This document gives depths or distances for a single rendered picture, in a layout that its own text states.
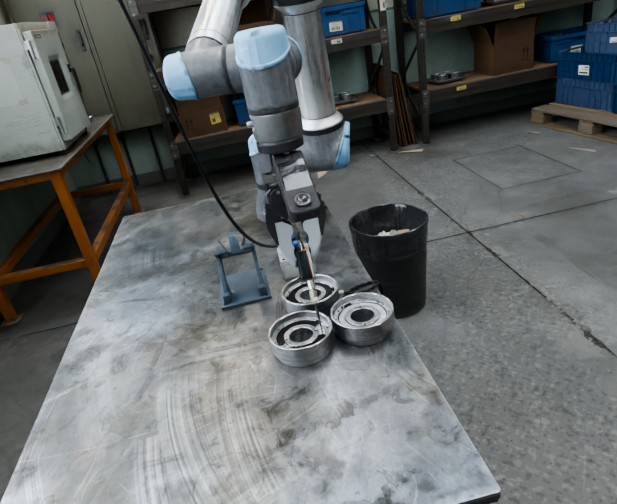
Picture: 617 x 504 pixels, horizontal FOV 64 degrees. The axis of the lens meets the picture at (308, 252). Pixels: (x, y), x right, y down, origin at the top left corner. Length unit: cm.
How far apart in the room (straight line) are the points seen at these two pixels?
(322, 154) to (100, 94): 351
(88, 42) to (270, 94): 392
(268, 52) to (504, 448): 139
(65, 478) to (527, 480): 126
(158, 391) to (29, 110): 228
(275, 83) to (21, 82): 232
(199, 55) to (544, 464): 144
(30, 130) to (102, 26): 177
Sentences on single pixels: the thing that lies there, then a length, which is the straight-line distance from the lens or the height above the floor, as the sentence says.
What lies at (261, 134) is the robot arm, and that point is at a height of 115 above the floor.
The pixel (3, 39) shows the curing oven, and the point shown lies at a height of 137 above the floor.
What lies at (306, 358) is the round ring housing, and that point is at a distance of 78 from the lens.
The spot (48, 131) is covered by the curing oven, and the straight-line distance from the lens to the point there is 296.
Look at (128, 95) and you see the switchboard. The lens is 459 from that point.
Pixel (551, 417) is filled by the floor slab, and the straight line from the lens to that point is 186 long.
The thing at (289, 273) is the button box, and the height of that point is 81.
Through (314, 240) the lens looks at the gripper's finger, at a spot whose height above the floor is 96.
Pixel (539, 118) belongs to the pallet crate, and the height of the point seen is 7.
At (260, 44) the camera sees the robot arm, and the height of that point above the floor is 127.
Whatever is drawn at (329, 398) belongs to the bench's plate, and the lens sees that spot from 74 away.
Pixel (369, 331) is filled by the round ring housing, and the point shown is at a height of 83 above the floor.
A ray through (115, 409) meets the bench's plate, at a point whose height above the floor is 80.
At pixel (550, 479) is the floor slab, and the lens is 170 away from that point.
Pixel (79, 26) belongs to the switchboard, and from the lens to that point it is 460.
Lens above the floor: 131
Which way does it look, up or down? 27 degrees down
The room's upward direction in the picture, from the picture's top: 10 degrees counter-clockwise
